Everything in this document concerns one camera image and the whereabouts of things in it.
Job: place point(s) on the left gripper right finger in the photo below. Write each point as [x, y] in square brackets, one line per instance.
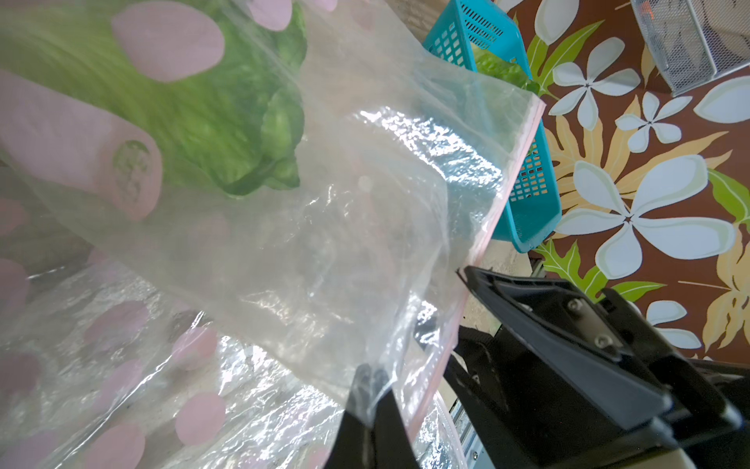
[607, 352]

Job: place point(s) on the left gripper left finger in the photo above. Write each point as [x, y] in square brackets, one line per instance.
[372, 434]

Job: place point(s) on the zip-top bag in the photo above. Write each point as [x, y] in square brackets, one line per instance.
[405, 165]
[101, 370]

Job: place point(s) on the chinese cabbage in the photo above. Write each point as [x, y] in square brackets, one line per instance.
[233, 128]
[491, 65]

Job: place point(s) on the teal plastic basket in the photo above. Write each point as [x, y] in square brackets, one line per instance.
[534, 208]

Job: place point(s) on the orange black tool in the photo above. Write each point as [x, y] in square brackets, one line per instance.
[645, 9]

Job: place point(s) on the white wire basket right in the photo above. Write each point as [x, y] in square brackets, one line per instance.
[695, 42]

